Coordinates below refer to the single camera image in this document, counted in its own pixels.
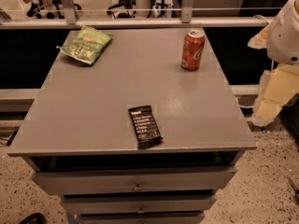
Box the green jalapeno chip bag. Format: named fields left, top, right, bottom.
left=59, top=26, right=113, bottom=65

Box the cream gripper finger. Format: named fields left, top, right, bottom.
left=248, top=25, right=270, bottom=49
left=250, top=63, right=299, bottom=127

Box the red coke can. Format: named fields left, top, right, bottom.
left=181, top=29, right=206, bottom=71

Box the middle grey drawer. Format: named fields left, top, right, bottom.
left=62, top=194, right=216, bottom=215

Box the bottom grey drawer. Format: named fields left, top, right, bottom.
left=78, top=212, right=205, bottom=224

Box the black snack bar wrapper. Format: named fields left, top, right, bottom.
left=128, top=105, right=164, bottom=148

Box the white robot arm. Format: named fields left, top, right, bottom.
left=248, top=0, right=299, bottom=127

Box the black shoe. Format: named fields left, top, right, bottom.
left=19, top=213, right=46, bottom=224

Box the grey drawer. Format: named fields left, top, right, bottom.
left=62, top=194, right=216, bottom=215
left=32, top=166, right=236, bottom=195
left=78, top=212, right=205, bottom=224

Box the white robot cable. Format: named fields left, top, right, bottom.
left=236, top=14, right=275, bottom=110

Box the black office chair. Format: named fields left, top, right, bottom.
left=107, top=0, right=135, bottom=18

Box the grey drawer cabinet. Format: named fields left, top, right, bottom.
left=9, top=28, right=255, bottom=224

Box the metal railing frame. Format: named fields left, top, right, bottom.
left=0, top=0, right=275, bottom=29

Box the top grey drawer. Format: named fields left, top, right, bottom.
left=32, top=166, right=236, bottom=195

